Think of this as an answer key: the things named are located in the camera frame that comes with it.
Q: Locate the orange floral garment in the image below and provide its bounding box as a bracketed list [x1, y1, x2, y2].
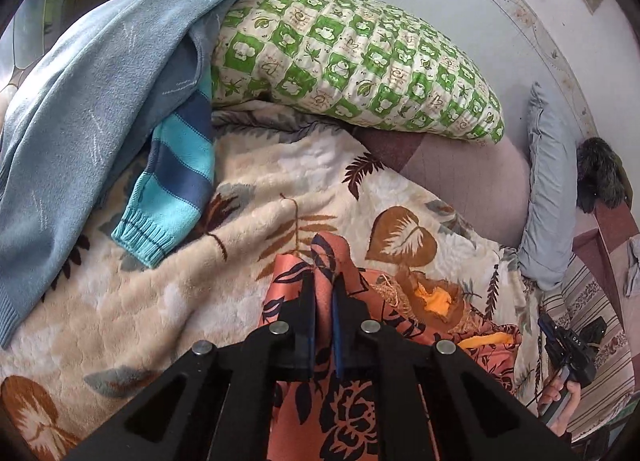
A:
[260, 233, 522, 460]

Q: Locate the person right hand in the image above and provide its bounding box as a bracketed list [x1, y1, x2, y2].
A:
[537, 375, 582, 436]

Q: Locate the striped floral cushion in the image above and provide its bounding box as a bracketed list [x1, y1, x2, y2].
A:
[540, 255, 634, 441]

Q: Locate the grey blue pillow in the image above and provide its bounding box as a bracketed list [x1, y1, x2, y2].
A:
[518, 83, 577, 291]

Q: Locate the grey cloth on sofa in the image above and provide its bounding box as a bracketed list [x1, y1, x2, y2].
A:
[624, 235, 640, 297]

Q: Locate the maroon quilted sofa cover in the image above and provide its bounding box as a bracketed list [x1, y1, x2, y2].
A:
[573, 202, 639, 328]

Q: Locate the leaf pattern fleece blanket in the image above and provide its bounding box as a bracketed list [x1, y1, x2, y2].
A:
[1, 102, 548, 460]

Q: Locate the dark furry item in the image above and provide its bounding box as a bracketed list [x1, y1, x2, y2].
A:
[576, 137, 627, 213]

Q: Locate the pink quilted mattress cover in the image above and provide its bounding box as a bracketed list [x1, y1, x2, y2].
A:
[354, 128, 530, 247]

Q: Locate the blue sweater with striped cuff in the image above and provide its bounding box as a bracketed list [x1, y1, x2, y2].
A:
[1, 0, 237, 344]

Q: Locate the green checkered pillow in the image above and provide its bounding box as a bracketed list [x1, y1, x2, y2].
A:
[212, 0, 504, 143]

